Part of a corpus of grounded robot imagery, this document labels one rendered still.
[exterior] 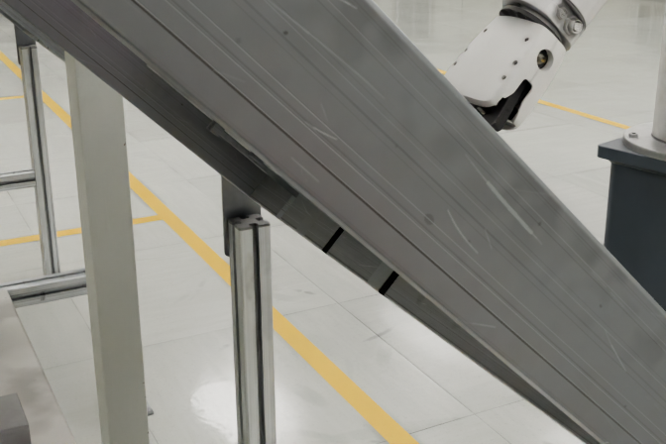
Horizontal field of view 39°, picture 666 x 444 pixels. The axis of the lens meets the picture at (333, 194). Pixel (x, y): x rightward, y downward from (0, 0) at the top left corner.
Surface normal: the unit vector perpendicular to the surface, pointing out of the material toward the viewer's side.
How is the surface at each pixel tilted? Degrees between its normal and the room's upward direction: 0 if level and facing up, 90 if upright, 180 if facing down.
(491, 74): 49
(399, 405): 0
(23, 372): 0
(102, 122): 90
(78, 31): 90
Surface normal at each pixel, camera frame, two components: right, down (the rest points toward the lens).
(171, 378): 0.00, -0.95
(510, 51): -0.58, -0.51
